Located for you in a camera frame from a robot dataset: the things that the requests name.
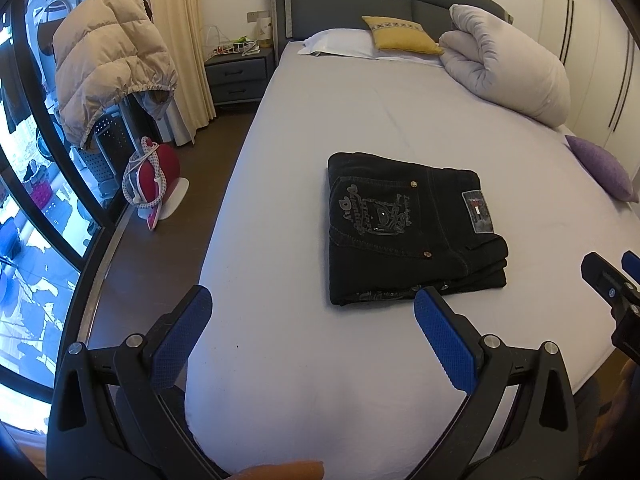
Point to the purple cushion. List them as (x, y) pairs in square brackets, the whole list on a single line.
[(600, 165)]

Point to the wall switch plate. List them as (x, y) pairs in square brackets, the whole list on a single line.
[(257, 16)]

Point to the grey upholstered headboard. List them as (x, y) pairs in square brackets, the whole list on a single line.
[(350, 0)]

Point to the yellow cushion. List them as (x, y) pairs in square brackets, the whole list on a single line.
[(400, 35)]

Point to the grey nightstand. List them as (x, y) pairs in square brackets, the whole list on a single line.
[(235, 80)]

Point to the bed with white sheet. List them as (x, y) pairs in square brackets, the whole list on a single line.
[(350, 110)]

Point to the white wardrobe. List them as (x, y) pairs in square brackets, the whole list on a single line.
[(595, 35)]

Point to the white pillow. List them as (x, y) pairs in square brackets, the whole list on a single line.
[(335, 42)]

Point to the beige puffer jacket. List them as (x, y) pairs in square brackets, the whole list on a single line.
[(110, 60)]

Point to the black framed glass door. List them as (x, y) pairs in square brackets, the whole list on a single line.
[(30, 260)]

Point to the rolled white duvet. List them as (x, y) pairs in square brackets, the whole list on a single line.
[(510, 70)]

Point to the beige curtain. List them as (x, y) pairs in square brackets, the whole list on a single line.
[(180, 35)]

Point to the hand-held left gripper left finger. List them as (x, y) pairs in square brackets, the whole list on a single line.
[(180, 340)]

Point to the grey perforated laundry basket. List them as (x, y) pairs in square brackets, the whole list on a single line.
[(107, 135)]

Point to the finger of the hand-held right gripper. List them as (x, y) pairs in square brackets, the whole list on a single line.
[(600, 275), (632, 265)]

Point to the black denim pants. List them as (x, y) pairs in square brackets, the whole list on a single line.
[(400, 260)]

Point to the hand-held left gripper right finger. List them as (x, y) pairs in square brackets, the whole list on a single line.
[(445, 340)]

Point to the red steam iron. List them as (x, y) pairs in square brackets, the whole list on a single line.
[(167, 165)]

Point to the white paper bag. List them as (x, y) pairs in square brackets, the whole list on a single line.
[(264, 32)]

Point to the person's left hand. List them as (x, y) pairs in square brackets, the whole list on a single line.
[(285, 472)]

